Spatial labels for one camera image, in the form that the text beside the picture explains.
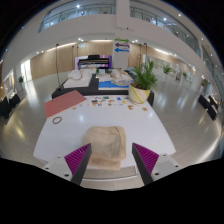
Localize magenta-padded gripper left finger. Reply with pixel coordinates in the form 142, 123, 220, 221
41, 143, 92, 186

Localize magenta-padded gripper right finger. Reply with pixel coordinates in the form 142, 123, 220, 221
131, 142, 184, 186

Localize beige towel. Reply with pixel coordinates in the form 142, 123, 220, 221
82, 125, 128, 171

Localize pink flat board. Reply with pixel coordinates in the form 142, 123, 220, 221
43, 89, 88, 120

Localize potted plant in striped pot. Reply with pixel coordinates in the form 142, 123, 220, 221
128, 59, 158, 105

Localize black display table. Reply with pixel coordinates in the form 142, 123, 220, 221
51, 73, 155, 107

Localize white layered relief model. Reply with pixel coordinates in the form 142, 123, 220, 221
63, 69, 93, 89

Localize blue base board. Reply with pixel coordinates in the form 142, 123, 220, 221
97, 79, 130, 90

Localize group of black chairs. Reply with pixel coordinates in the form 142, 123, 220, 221
198, 94, 219, 121
0, 93, 22, 119

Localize white building model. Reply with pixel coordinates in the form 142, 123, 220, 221
109, 68, 134, 86

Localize green indoor plant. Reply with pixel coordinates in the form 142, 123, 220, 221
162, 64, 173, 75

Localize black light stand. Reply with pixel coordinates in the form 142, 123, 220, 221
55, 43, 65, 91

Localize black upright piano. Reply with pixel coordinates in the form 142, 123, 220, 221
77, 54, 111, 70

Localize coloured arrow direction signs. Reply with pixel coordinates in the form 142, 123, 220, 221
114, 37, 131, 54

